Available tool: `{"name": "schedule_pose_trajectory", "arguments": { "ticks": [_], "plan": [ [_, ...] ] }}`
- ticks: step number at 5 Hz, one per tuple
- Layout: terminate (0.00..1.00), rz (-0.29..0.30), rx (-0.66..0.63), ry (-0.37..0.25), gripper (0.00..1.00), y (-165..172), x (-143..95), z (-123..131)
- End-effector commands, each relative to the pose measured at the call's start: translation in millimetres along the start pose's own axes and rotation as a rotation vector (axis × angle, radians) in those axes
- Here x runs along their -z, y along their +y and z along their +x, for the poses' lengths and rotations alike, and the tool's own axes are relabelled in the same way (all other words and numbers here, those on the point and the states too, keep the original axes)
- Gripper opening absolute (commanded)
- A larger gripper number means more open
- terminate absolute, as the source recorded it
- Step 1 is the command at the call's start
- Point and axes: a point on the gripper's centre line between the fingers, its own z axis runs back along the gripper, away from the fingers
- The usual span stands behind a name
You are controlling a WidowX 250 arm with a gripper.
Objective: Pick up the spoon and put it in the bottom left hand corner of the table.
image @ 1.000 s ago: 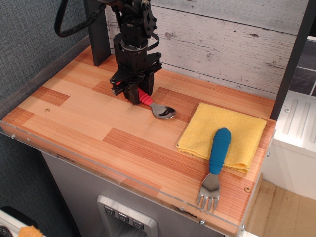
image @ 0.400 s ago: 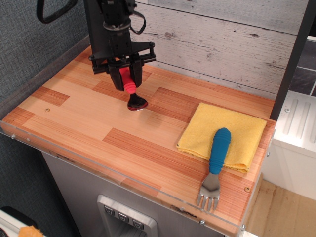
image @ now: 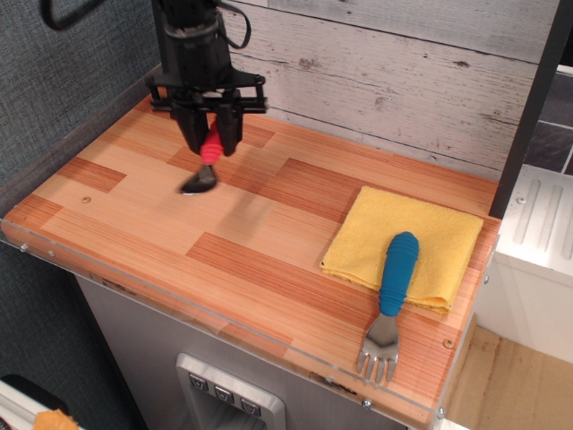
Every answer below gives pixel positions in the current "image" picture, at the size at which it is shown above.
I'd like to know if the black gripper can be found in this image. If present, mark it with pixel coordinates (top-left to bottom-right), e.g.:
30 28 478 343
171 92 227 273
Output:
145 71 268 157

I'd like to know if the red handled metal spoon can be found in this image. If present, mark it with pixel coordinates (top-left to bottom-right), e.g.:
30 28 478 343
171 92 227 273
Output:
180 119 224 195

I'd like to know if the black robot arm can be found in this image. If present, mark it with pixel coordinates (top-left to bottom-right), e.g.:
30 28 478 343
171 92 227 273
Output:
146 1 267 157

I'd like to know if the clear acrylic table edge guard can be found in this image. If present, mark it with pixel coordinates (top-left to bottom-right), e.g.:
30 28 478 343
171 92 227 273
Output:
1 220 445 429

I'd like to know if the silver dispenser button panel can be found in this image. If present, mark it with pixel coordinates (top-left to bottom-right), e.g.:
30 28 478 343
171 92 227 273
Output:
175 353 287 429

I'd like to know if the yellow folded cloth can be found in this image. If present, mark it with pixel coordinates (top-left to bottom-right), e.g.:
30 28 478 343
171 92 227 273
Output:
321 186 483 315

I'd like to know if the white ribbed side unit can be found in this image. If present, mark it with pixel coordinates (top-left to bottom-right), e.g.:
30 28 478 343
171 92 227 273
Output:
474 166 572 362

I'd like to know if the black braided cable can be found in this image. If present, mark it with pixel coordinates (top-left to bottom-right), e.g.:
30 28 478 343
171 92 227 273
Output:
39 0 252 51

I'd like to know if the blue handled metal fork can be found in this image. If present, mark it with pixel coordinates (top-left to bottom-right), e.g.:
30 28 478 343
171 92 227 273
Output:
357 231 419 383

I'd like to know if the yellow object with black strap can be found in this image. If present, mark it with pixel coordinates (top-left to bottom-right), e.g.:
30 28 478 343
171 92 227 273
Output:
1 374 81 429

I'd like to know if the dark metal right post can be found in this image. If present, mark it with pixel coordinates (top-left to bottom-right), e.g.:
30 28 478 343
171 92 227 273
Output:
489 0 572 219

